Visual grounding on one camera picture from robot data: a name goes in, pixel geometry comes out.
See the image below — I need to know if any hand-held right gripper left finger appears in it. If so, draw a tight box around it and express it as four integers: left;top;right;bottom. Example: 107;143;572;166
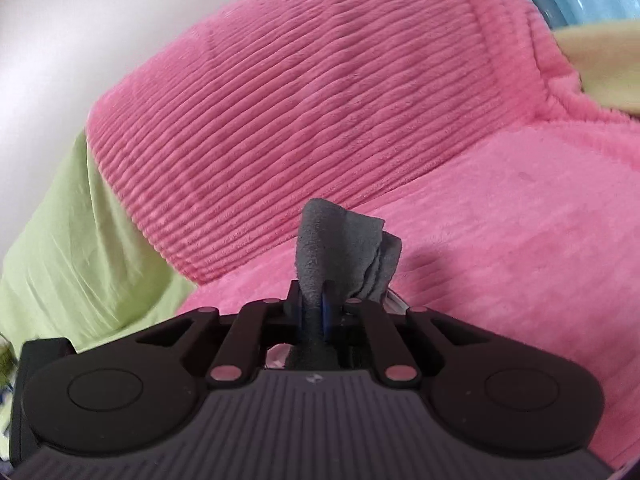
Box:
135;280;307;387

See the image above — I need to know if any light green bed sheet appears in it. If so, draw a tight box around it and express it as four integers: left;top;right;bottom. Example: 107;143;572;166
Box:
0;127;201;462

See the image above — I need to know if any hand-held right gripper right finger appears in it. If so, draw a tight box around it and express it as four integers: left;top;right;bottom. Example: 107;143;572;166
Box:
322;281;483;388

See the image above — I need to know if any grey microfibre cloth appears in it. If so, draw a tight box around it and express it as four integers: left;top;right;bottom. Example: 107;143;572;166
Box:
285;198;403;372

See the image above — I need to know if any pink ribbed plush blanket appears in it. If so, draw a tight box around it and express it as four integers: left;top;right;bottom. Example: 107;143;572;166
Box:
84;0;640;467

